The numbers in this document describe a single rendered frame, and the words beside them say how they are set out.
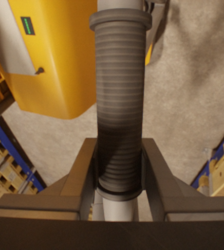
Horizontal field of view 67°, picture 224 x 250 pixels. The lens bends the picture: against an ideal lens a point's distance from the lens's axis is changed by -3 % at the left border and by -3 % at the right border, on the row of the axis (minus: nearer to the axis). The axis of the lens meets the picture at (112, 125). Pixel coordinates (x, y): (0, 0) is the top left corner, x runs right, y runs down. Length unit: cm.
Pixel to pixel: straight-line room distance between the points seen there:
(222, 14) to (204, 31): 14
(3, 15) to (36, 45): 14
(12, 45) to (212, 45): 128
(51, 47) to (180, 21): 100
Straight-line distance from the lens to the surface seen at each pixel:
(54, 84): 79
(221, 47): 155
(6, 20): 77
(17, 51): 80
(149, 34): 63
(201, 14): 146
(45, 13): 68
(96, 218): 18
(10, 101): 102
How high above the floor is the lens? 142
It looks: 41 degrees down
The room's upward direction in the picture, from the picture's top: 157 degrees counter-clockwise
